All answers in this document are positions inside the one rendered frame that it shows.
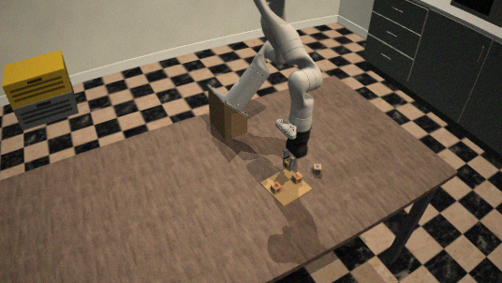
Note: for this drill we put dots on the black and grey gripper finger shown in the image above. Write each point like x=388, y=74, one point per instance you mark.
x=286, y=154
x=292, y=163

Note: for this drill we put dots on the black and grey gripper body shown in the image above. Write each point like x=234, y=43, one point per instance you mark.
x=296, y=143

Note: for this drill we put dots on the tan flat mat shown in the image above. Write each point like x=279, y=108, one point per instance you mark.
x=290, y=192

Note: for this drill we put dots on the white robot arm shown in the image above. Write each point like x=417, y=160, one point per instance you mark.
x=290, y=45

